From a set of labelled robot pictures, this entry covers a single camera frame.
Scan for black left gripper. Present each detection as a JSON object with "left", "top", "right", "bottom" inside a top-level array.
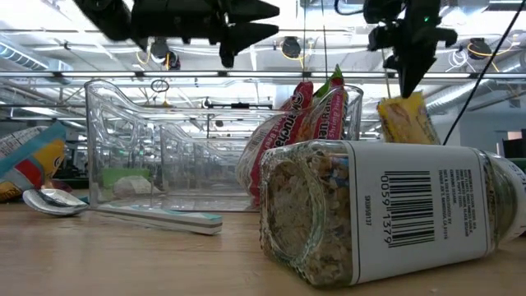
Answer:
[{"left": 131, "top": 0, "right": 281, "bottom": 69}]

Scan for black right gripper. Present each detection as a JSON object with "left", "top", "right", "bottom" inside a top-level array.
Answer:
[{"left": 363, "top": 0, "right": 459, "bottom": 99}]

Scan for yellow chicken ramen packet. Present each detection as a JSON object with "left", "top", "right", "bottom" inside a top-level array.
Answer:
[{"left": 376, "top": 90, "right": 441, "bottom": 146}]

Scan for green shrimp ramen packet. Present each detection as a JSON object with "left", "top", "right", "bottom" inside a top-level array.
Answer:
[{"left": 310, "top": 64, "right": 349, "bottom": 141}]

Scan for red beef ramen packet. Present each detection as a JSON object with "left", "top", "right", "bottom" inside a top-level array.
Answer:
[{"left": 236, "top": 81, "right": 316, "bottom": 209}]

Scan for white label seasoning jar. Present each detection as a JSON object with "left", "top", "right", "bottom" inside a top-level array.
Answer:
[{"left": 259, "top": 138, "right": 526, "bottom": 288}]

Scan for clear plastic organizer bin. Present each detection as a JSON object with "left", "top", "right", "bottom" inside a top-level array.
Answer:
[{"left": 84, "top": 79, "right": 365, "bottom": 213}]

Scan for blue ramen packet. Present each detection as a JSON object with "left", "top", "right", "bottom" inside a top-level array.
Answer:
[{"left": 0, "top": 121, "right": 67, "bottom": 203}]

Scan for yellow hanging cable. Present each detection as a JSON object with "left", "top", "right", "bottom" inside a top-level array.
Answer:
[{"left": 381, "top": 49, "right": 390, "bottom": 99}]

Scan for black hanging cord reel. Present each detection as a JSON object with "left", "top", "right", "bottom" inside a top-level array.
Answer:
[
  {"left": 280, "top": 35, "right": 303, "bottom": 59},
  {"left": 467, "top": 36, "right": 493, "bottom": 62},
  {"left": 150, "top": 39, "right": 182, "bottom": 71}
]

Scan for silver ventilation duct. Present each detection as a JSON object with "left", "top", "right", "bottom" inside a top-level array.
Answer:
[{"left": 422, "top": 53, "right": 526, "bottom": 121}]

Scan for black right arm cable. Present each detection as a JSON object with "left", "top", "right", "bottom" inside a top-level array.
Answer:
[{"left": 442, "top": 0, "right": 526, "bottom": 146}]

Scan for long horizontal light rail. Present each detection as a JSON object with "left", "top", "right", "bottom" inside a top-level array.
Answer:
[{"left": 0, "top": 71, "right": 526, "bottom": 80}]

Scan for silver spoon teal handle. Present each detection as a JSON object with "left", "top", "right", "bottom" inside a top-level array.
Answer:
[{"left": 22, "top": 187, "right": 224, "bottom": 236}]

